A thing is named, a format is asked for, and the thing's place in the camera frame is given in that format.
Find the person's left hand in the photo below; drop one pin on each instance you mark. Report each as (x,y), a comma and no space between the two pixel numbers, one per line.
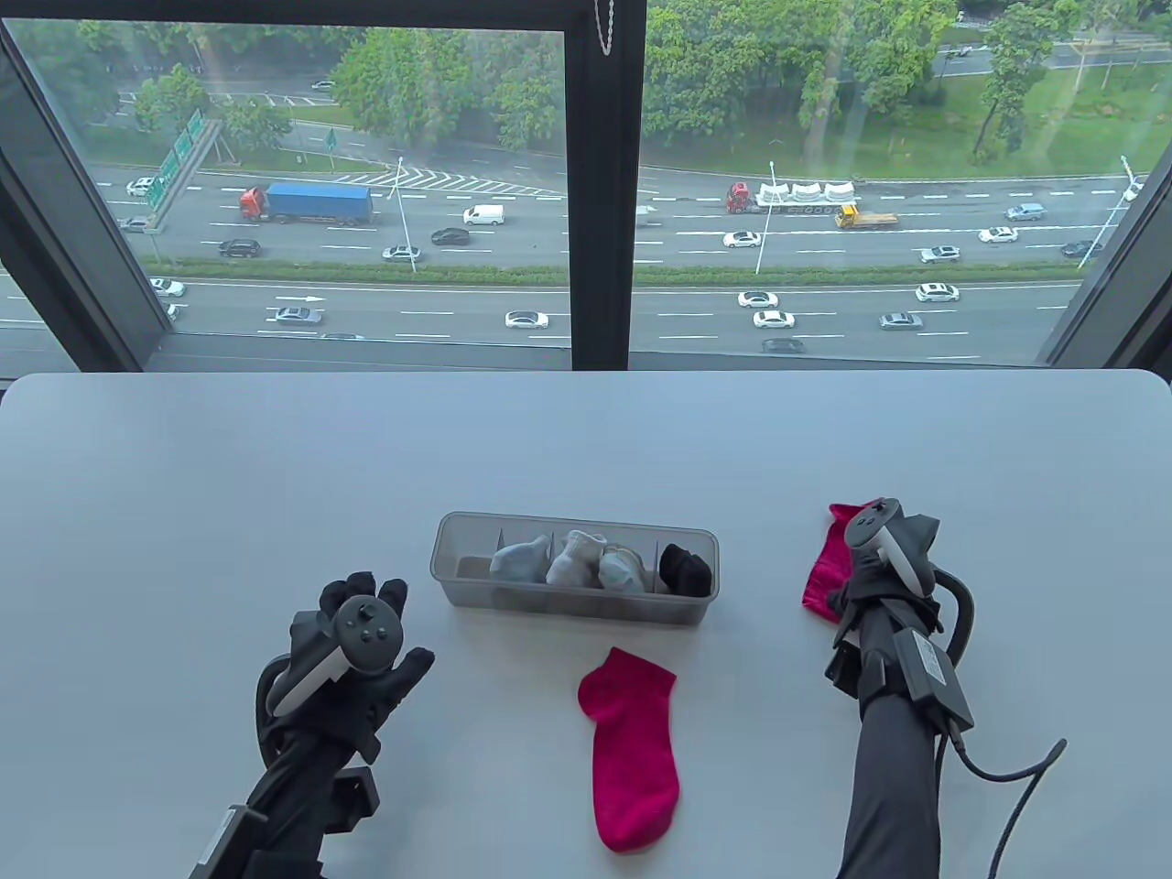
(366,710)

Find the person's right hand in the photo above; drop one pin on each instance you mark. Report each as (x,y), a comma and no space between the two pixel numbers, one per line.
(893,600)

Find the red sock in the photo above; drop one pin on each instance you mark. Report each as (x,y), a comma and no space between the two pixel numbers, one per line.
(829,568)
(632,751)

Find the grey hand controller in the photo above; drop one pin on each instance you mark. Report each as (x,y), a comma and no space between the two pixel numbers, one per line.
(870,526)
(366,632)

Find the black sock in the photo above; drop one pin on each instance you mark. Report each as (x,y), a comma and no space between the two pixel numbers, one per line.
(687,569)

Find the light blue sock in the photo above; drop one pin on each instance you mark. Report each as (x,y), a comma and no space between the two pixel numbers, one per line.
(522,560)

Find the white sock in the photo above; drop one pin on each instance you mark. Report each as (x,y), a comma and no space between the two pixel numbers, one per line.
(572,558)

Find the grey sock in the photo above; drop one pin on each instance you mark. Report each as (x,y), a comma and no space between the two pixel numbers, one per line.
(623,569)

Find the person's right forearm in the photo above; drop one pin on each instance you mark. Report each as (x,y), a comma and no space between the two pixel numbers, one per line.
(893,787)

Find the black labelled wrist box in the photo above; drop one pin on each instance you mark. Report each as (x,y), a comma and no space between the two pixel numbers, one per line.
(934,673)
(224,842)

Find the grey divided storage box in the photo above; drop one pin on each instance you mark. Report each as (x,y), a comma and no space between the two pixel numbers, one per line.
(568,609)

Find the white street lamp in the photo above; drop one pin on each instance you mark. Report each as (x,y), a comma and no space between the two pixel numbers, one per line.
(1103,220)
(406,220)
(765,229)

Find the green road sign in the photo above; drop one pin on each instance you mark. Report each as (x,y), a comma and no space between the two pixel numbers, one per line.
(169,169)

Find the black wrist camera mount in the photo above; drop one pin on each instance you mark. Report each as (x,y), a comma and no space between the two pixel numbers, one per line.
(847,668)
(352,801)

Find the black window frame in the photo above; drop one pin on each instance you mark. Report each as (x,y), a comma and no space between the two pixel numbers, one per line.
(600,183)

